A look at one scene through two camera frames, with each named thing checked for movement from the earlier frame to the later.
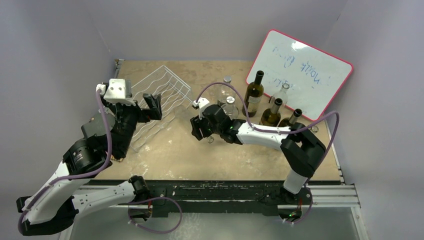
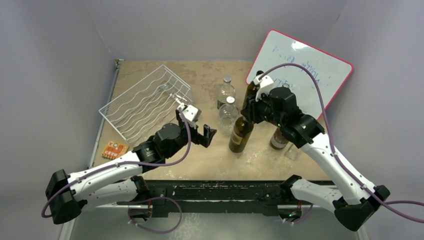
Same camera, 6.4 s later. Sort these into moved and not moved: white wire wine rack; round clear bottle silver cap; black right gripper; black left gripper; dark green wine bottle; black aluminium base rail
Moved: black right gripper; black left gripper
Not moved: round clear bottle silver cap; black aluminium base rail; white wire wine rack; dark green wine bottle
